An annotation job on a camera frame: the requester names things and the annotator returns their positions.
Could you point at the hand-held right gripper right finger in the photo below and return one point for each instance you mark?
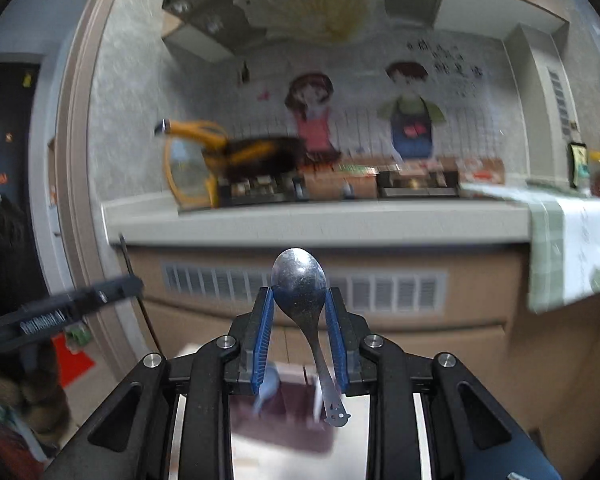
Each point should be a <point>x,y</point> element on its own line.
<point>338,340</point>

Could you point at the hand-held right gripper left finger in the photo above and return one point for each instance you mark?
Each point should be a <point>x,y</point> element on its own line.
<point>261,340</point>

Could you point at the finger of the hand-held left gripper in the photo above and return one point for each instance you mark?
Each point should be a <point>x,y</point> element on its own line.
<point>122,288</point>

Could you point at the black chopstick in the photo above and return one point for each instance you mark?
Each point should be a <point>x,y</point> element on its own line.
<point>147,310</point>

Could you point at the blue-grey plastic spoon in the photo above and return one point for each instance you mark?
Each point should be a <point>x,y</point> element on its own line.
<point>267,390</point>

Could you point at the maroon plastic utensil holder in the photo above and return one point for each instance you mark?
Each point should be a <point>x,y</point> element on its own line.
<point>285,420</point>

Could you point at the person's left forearm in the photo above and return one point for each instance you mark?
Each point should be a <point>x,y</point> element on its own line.
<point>30,395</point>

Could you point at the green slippers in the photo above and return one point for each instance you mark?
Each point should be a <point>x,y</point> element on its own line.
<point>76,334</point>

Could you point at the red floor mat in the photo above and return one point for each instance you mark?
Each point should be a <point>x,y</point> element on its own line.
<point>72,365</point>

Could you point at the grey vent grille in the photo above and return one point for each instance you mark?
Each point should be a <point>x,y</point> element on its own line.
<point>380,290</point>

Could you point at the grey kitchen counter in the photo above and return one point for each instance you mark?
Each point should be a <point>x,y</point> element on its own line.
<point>330,220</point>

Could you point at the glass lid with yellow rim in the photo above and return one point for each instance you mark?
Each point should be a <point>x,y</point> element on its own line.
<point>190,180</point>

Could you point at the black gas stove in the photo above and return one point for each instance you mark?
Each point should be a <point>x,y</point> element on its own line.
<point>410,185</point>

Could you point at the dark panel with stickers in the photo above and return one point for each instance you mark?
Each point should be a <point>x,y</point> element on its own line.
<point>5,125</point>

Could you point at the green checked towel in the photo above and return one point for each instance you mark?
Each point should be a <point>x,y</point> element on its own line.
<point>570,250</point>

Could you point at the grey range hood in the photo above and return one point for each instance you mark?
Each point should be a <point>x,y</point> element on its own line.
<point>205,15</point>

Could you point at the small yellow-green box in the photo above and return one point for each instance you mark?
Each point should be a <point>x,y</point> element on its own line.
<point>578,165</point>

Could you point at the cartoon figures wall sticker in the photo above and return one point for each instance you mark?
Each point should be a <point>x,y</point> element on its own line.
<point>410,125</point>

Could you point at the wall column vent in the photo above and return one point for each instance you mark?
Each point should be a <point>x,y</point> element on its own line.
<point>562,105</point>

